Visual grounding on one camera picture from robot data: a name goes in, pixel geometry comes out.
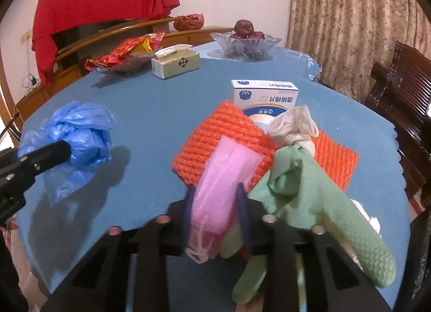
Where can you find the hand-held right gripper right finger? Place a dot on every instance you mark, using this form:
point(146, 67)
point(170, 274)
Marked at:
point(241, 212)

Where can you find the red apple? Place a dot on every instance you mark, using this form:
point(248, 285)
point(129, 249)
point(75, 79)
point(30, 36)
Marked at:
point(244, 27)
point(259, 34)

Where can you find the narrow orange foam net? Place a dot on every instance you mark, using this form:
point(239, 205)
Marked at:
point(336, 160)

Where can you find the glass snack dish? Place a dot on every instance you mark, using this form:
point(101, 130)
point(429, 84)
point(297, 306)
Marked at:
point(131, 64)

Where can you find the beige patterned curtain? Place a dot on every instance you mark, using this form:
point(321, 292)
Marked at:
point(353, 12)

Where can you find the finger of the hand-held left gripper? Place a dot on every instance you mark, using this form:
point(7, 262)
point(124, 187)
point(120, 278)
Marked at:
point(50, 155)

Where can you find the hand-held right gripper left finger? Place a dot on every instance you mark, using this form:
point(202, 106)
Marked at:
point(189, 212)

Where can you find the pink foam net sleeve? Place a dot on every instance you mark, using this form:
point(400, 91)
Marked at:
point(219, 177)

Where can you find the blue tablecloth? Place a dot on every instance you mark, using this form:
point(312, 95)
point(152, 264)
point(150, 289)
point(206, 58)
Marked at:
point(151, 113)

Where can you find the black television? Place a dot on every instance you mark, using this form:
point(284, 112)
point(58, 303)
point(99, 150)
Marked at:
point(77, 37)

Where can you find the green rubber glove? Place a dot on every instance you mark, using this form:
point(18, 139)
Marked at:
point(303, 190)

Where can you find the crumpled white tissue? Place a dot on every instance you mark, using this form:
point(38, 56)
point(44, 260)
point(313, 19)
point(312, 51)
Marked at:
point(370, 222)

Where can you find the pile of red snack packets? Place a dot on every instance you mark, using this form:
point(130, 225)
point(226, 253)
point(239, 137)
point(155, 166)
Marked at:
point(118, 54)

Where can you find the blue and white box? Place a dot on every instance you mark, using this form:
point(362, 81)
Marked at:
point(266, 96)

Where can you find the white latex glove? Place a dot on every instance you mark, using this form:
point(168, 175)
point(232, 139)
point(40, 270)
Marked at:
point(293, 123)

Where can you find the dark wooden armchair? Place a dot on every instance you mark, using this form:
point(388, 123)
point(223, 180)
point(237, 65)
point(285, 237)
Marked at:
point(404, 96)

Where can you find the blue plastic bag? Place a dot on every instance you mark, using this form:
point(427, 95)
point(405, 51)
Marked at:
point(84, 130)

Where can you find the large orange foam net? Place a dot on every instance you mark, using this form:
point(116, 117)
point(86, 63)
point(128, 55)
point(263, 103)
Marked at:
point(215, 130)

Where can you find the wooden cabinet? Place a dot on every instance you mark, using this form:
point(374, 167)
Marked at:
point(67, 76)

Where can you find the glass fruit bowl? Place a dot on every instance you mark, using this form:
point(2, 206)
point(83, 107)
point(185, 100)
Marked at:
point(245, 48)

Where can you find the cream tissue box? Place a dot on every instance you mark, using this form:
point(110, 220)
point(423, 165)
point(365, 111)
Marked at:
point(175, 62)

